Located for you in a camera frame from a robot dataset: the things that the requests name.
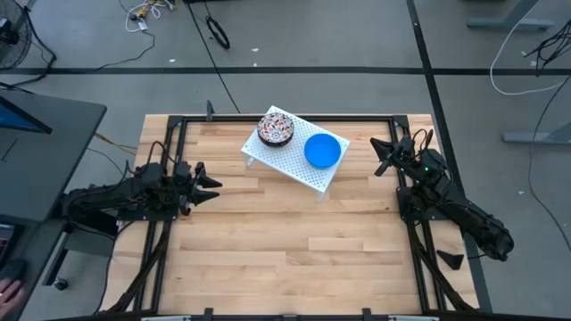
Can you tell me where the black aluminium table frame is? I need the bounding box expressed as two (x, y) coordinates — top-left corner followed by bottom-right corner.
(100, 113), (481, 321)

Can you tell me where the yellow cable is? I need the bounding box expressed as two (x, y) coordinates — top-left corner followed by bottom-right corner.
(94, 132), (137, 156)

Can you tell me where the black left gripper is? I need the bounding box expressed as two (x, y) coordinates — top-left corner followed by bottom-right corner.
(171, 160), (223, 218)

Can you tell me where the black floor fan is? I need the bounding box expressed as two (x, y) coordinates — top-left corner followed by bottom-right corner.
(0, 0), (33, 70)

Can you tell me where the dark tablet screen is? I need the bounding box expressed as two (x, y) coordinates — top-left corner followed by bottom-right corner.
(0, 222), (17, 264)

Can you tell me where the computer screen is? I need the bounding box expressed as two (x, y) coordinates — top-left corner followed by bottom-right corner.
(0, 95), (54, 135)

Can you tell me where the grey desk leg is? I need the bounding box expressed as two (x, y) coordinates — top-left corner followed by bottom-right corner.
(467, 0), (557, 32)
(502, 119), (571, 146)

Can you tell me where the long black cable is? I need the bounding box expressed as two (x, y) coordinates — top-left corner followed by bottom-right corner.
(186, 0), (242, 114)
(528, 75), (571, 251)

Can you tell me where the floral pattern black bowl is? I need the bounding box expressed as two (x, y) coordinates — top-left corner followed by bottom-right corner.
(258, 132), (294, 149)
(257, 111), (295, 146)

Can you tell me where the white perforated metal shelf rack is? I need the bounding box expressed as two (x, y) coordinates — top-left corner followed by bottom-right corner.
(241, 105), (351, 202)

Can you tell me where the black cable loop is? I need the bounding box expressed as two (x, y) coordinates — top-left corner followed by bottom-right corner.
(205, 16), (232, 50)

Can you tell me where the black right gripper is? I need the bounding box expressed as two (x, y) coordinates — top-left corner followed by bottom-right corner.
(368, 135), (421, 178)

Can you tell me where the dark grey desk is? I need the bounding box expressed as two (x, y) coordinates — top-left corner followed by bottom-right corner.
(0, 88), (108, 224)

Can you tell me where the black cable bundle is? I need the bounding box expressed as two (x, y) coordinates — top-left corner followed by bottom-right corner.
(524, 20), (571, 77)

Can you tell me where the black wedge piece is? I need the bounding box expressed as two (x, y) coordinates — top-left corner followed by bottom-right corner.
(435, 249), (465, 271)

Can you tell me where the blue plastic mini bowl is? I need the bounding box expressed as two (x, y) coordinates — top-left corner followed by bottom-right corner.
(303, 133), (343, 169)

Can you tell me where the white cable bundle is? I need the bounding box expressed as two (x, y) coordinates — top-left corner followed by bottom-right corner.
(124, 0), (175, 33)

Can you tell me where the person's hand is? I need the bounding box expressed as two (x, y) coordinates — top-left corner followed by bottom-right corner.
(0, 278), (29, 318)

